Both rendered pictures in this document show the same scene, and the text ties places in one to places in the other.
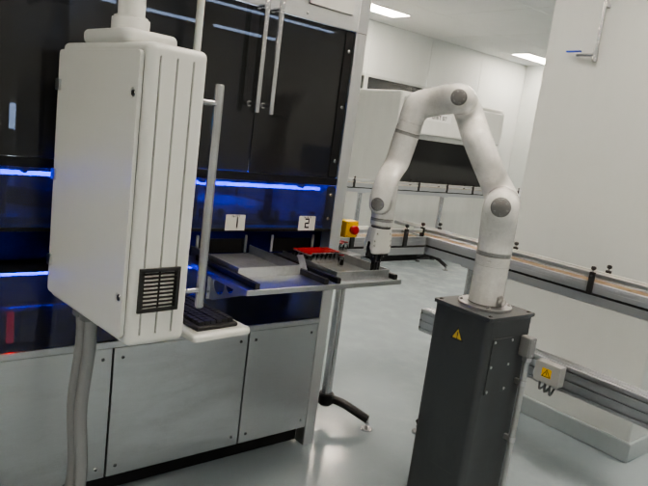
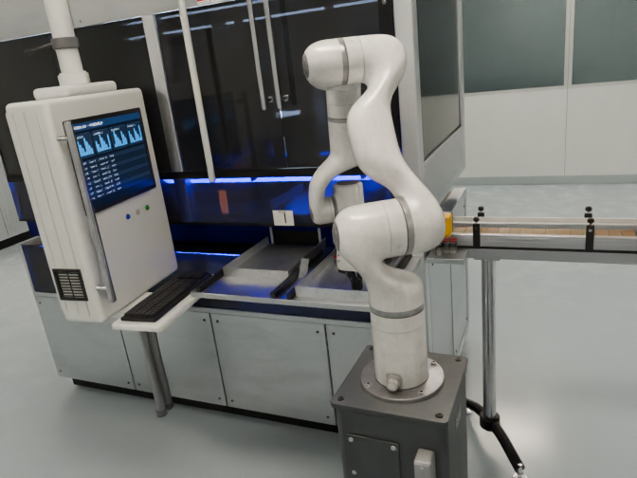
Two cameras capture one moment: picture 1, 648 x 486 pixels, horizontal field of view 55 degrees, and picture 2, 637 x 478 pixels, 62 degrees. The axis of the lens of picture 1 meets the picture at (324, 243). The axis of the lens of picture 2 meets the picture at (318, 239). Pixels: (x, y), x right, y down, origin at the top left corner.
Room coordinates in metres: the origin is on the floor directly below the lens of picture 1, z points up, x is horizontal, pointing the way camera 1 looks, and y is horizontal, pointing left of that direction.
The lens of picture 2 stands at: (1.60, -1.49, 1.57)
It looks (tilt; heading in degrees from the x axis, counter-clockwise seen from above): 18 degrees down; 65
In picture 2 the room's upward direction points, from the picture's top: 7 degrees counter-clockwise
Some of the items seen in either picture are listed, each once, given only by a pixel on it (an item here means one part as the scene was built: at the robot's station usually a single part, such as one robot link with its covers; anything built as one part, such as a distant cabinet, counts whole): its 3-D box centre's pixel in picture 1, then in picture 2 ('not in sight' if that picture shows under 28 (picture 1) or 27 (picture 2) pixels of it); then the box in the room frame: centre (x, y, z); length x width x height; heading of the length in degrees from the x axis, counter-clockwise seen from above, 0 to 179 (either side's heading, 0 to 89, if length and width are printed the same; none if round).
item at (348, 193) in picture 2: (384, 201); (348, 204); (2.30, -0.20, 1.17); 0.09 x 0.08 x 0.13; 163
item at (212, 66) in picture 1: (199, 82); (221, 90); (2.20, 0.50, 1.51); 0.47 x 0.01 x 0.59; 130
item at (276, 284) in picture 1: (291, 270); (312, 272); (2.30, 0.11, 0.87); 0.70 x 0.48 x 0.02; 130
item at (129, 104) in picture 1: (120, 179); (101, 195); (1.72, 0.58, 1.19); 0.50 x 0.19 x 0.78; 45
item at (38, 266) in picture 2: (90, 307); (187, 279); (1.98, 0.74, 0.73); 1.98 x 0.01 x 0.25; 130
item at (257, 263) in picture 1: (244, 259); (277, 256); (2.25, 0.28, 0.90); 0.34 x 0.26 x 0.04; 40
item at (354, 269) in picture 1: (335, 264); (353, 272); (2.38, -0.05, 0.90); 0.34 x 0.26 x 0.04; 40
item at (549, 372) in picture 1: (549, 372); not in sight; (2.59, -1.04, 0.50); 0.12 x 0.05 x 0.09; 40
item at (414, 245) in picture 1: (369, 237); (531, 233); (3.01, -0.22, 0.92); 0.69 x 0.16 x 0.16; 130
